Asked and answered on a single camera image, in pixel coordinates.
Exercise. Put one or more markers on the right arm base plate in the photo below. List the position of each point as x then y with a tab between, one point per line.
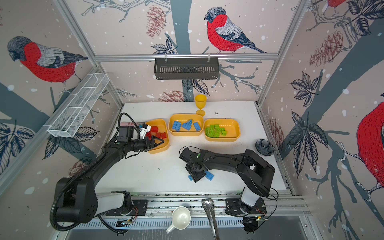
236	208

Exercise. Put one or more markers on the right yellow bin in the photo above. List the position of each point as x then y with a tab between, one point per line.
232	127

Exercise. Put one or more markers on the white measuring cup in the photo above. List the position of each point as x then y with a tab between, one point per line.
181	218

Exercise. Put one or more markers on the metal tongs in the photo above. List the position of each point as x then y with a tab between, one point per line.
209	207

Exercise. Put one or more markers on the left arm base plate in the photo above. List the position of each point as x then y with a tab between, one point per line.
137	208

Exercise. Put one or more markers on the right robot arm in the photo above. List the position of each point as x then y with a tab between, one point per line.
255	172

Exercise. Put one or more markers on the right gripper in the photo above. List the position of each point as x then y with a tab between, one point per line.
195	176

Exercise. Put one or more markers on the left yellow bin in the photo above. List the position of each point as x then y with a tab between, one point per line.
161	124

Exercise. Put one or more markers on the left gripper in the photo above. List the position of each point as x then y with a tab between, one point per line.
152	142

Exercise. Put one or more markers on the white wire mesh basket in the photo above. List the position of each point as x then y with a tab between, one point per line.
71	118

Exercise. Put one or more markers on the black hanging basket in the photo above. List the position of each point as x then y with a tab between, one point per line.
187	69

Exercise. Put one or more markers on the yellow plastic goblet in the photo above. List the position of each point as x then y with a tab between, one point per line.
200	101

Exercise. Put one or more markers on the yellow bin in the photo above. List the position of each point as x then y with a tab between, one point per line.
183	118
161	124
232	127

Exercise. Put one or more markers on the middle yellow bin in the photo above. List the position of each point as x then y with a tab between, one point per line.
183	118

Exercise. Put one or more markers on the pink handled utensil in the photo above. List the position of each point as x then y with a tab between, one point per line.
130	124

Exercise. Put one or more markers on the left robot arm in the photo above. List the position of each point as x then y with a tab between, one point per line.
76	201

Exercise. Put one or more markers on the blue lego brick upturned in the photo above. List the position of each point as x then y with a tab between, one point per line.
176	126

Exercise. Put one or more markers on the green lego brick upper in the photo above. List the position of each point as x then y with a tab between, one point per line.
213	130

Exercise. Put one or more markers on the dark grey small bowl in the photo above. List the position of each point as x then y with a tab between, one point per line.
264	147

